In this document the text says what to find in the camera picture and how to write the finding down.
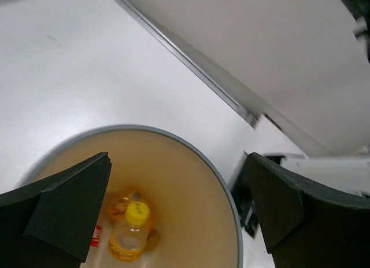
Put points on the aluminium rail along wall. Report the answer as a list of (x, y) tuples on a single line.
[(153, 29)]

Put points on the beige bin grey rim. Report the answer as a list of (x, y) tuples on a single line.
[(195, 214)]

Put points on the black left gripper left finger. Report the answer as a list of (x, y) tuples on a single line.
[(50, 223)]

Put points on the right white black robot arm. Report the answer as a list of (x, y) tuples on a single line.
[(309, 62)]

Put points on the orange bottle in bin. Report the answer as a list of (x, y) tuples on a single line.
[(117, 205)]

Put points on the small bottle yellow cap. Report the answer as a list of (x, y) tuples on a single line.
[(129, 235)]

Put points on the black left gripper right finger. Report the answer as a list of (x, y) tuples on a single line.
[(305, 223)]

